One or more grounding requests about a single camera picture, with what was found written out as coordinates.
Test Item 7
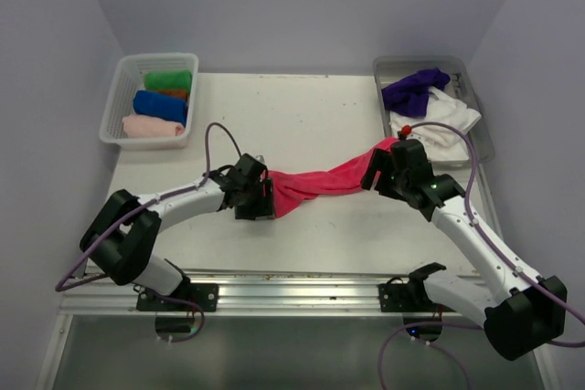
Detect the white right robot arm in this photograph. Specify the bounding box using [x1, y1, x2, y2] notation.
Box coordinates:
[361, 140, 567, 361]

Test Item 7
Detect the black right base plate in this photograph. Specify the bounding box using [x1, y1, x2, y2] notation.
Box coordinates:
[378, 277, 451, 313]

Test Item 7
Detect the white plastic basket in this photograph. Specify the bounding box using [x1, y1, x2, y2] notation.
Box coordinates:
[99, 53, 199, 150]

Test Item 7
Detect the aluminium mounting rail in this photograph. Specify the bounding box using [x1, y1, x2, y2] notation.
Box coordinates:
[58, 270, 508, 316]

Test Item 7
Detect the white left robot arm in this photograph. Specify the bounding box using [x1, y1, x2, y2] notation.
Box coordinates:
[80, 153, 274, 311]

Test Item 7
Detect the purple towel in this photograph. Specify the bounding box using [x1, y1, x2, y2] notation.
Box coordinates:
[381, 68, 451, 119]

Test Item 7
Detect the green rolled towel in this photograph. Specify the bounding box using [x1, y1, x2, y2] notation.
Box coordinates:
[144, 69, 192, 90]

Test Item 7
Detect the pink red towel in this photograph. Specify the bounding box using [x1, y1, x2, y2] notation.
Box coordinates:
[269, 137, 399, 218]

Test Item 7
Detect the orange rolled towel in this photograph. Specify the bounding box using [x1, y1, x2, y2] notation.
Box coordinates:
[158, 89, 189, 101]

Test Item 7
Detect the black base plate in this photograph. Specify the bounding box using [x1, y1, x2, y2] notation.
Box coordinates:
[378, 277, 451, 313]
[136, 283, 219, 312]

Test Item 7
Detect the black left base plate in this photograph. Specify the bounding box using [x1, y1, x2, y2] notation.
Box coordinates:
[136, 283, 219, 312]

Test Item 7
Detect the blue rolled towel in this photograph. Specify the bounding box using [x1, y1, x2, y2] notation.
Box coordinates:
[133, 90, 187, 125]

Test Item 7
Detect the light pink rolled towel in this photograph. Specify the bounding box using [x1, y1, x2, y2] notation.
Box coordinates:
[122, 114, 185, 138]

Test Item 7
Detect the white towel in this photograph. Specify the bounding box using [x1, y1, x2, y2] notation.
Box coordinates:
[389, 87, 482, 165]

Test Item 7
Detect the clear plastic bin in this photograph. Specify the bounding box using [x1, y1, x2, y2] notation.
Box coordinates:
[373, 56, 495, 167]

